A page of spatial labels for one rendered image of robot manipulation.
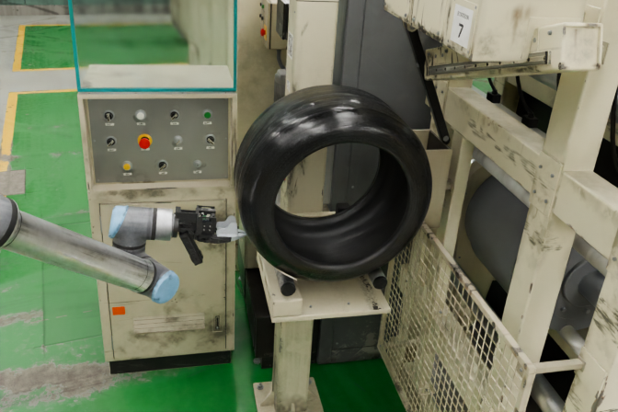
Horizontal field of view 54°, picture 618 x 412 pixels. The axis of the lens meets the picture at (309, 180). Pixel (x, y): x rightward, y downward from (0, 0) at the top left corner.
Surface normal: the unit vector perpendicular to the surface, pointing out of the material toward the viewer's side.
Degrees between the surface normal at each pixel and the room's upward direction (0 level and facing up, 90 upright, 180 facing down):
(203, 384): 0
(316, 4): 90
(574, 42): 72
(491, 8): 90
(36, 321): 0
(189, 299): 90
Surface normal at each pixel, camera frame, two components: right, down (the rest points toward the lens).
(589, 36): 0.22, 0.13
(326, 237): 0.07, -0.49
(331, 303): 0.06, -0.90
